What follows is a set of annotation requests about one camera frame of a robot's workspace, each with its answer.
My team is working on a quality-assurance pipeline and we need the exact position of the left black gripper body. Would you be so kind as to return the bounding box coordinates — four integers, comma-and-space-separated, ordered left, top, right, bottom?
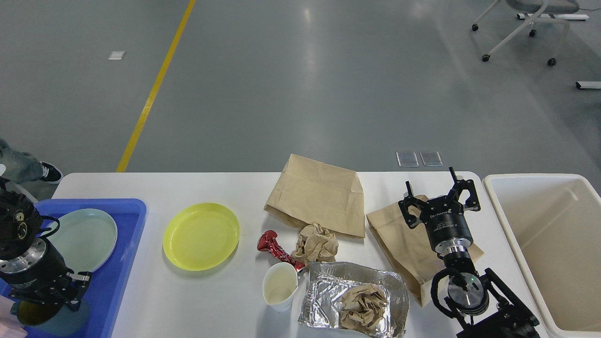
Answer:
0, 238, 70, 303

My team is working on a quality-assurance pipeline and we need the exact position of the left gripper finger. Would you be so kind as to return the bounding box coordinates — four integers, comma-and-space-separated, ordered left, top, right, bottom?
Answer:
9, 289, 36, 303
63, 271, 93, 312

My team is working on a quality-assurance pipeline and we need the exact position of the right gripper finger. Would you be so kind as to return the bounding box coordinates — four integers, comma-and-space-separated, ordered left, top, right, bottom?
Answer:
447, 167, 481, 212
398, 181, 429, 230

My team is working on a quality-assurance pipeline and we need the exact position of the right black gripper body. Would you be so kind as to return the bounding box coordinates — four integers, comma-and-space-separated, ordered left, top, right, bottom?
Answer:
419, 195, 474, 255

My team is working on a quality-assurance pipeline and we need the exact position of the pink mug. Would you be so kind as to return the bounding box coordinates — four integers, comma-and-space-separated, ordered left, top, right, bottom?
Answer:
0, 296, 28, 338

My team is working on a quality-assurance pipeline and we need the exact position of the dark teal mug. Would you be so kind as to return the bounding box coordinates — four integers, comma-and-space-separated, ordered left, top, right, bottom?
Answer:
9, 300, 90, 337

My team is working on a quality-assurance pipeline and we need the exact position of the yellow plastic plate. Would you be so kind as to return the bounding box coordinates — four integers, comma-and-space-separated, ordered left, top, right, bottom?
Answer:
162, 203, 240, 271

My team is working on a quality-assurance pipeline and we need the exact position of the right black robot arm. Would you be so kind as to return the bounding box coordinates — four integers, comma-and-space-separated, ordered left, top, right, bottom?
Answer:
398, 168, 539, 338

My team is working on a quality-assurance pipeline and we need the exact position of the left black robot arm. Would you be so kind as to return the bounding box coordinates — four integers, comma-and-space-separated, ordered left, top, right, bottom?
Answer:
0, 179, 92, 312

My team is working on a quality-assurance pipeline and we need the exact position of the blue plastic tray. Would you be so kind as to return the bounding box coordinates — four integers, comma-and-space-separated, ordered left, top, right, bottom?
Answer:
0, 198, 147, 338

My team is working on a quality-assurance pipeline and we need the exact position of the brown paper bag under gripper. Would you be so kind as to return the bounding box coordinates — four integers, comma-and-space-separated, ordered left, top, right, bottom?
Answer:
366, 195, 485, 307

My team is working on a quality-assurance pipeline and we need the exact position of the left floor outlet plate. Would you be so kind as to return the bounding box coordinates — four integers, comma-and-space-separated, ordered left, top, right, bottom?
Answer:
396, 151, 419, 168

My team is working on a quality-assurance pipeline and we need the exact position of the floor outlet plate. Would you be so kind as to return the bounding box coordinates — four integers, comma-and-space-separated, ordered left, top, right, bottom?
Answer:
419, 151, 444, 167
396, 151, 419, 168

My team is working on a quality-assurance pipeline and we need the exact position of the pale green plate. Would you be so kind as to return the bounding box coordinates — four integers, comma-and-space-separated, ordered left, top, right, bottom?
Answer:
48, 209, 118, 273

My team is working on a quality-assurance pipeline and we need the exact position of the right floor outlet plate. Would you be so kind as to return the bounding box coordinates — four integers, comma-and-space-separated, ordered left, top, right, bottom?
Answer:
419, 151, 444, 167

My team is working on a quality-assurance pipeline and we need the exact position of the white plastic bin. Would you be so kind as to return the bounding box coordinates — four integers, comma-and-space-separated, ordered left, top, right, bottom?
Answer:
483, 173, 601, 338

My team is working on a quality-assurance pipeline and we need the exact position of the large brown paper bag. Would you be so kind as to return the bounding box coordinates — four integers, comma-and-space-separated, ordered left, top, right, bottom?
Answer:
264, 154, 366, 238

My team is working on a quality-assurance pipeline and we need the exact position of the black white sneaker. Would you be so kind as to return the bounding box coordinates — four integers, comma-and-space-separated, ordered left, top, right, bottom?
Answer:
40, 162, 63, 184

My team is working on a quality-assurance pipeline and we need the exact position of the crumpled brown paper ball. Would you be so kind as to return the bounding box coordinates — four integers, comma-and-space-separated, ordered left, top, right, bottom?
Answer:
291, 223, 339, 265

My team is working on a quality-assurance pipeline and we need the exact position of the person leg in jeans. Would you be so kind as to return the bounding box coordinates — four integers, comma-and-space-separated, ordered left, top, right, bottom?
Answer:
0, 138, 44, 184

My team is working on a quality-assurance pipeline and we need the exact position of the crumpled paper in tray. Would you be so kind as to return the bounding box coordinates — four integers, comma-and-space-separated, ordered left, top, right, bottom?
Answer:
339, 284, 388, 333

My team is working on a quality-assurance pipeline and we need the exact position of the aluminium foil tray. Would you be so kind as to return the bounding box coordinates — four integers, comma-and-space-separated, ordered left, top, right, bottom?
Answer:
298, 261, 409, 338

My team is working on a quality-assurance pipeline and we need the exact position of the red foil wrapper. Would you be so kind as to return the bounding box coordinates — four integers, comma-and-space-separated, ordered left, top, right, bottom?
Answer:
257, 230, 305, 273

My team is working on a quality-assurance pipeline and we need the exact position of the white paper cup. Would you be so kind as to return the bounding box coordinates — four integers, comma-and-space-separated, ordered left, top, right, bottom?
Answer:
262, 262, 298, 313

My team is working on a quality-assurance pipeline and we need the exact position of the white bar on floor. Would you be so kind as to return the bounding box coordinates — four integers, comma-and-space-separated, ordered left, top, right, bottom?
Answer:
575, 81, 601, 90

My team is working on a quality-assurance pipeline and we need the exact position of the office chair with castors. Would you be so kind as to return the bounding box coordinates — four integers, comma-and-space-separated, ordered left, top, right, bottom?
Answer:
481, 0, 580, 67

